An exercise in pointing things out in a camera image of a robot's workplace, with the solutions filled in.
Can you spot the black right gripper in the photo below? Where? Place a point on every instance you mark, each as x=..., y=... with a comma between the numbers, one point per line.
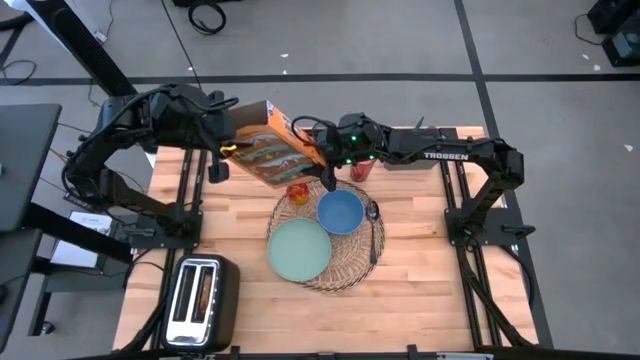
x=355, y=142

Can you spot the pale green plate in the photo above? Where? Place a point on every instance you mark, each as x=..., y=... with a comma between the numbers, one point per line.
x=299, y=250

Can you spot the black desk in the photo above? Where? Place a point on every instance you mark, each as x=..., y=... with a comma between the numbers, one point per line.
x=25, y=165

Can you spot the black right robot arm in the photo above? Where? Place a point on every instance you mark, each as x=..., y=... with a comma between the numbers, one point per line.
x=460, y=155

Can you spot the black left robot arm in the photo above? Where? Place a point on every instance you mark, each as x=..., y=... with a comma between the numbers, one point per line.
x=125, y=125

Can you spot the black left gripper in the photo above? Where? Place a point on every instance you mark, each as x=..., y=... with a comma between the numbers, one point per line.
x=217, y=120

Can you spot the black and chrome toaster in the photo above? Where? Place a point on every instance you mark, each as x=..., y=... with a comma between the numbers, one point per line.
x=200, y=305

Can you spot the round woven placemat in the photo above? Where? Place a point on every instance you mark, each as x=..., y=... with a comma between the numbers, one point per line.
x=350, y=255

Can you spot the black table frame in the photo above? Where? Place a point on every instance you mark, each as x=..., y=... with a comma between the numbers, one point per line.
x=448, y=190

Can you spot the toast slice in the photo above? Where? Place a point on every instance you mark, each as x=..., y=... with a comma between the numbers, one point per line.
x=205, y=295

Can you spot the red apple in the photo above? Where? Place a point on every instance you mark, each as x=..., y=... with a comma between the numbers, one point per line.
x=298, y=193

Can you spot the black floor equipment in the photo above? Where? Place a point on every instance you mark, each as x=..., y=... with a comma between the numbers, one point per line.
x=620, y=35

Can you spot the black stand beam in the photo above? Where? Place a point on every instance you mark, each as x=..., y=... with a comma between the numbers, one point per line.
x=85, y=45

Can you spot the orange cereal box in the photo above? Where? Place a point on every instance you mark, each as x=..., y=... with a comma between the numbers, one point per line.
x=275, y=150

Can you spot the blue ceramic bowl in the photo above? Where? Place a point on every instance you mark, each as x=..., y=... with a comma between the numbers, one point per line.
x=340, y=212

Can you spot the black spoon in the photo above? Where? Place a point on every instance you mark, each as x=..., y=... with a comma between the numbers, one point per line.
x=372, y=225

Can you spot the white paper sheets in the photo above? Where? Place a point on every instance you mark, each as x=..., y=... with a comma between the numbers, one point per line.
x=80, y=240

